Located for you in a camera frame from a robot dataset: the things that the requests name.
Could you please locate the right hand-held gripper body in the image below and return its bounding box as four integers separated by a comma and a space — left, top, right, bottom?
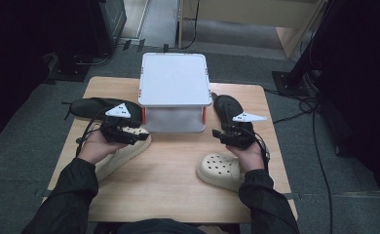
225, 111, 268, 150

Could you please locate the person's right hand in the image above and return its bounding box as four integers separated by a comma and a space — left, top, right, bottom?
226, 140, 266, 174

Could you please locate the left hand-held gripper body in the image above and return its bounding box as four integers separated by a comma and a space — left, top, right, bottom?
99, 102, 137, 145

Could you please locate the person's left hand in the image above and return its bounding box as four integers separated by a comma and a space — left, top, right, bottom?
77, 129, 128, 166

